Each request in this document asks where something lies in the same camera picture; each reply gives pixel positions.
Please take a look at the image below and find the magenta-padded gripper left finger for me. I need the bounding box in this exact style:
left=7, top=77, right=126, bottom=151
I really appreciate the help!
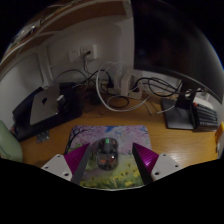
left=41, top=143, right=93, bottom=185

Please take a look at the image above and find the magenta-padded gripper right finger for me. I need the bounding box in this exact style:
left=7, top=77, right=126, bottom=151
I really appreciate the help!
left=132, top=142, right=184, bottom=185

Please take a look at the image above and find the transparent computer mouse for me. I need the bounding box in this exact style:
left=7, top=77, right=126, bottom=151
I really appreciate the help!
left=90, top=137, right=119, bottom=172

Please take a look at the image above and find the floral printed mouse pad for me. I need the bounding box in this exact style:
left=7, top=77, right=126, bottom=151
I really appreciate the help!
left=64, top=124, right=153, bottom=189

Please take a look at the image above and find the pale green rounded object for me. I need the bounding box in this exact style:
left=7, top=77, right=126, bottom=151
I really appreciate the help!
left=0, top=119, right=24, bottom=163

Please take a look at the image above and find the silver mini computer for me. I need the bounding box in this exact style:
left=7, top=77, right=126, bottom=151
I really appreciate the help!
left=29, top=87, right=66, bottom=126

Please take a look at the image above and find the black mechanical keyboard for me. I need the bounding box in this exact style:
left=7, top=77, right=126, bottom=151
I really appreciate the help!
left=191, top=99, right=219, bottom=131

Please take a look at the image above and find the white power strip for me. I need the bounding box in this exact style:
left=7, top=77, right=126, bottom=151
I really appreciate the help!
left=118, top=73, right=143, bottom=99

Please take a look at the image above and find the black computer monitor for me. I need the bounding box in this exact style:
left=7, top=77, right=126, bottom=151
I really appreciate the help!
left=129, top=0, right=224, bottom=130

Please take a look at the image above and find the black cable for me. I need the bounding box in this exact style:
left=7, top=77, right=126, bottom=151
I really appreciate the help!
left=54, top=51, right=114, bottom=89
left=136, top=77, right=184, bottom=99

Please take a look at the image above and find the white cable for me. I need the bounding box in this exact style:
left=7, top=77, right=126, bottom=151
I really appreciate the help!
left=95, top=61, right=151, bottom=113

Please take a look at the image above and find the white wall socket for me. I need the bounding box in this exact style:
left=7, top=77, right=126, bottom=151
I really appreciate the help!
left=68, top=48, right=81, bottom=63
left=79, top=44, right=99, bottom=62

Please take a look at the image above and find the wooden wall shelf unit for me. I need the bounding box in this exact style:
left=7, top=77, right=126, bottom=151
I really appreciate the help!
left=0, top=0, right=133, bottom=73

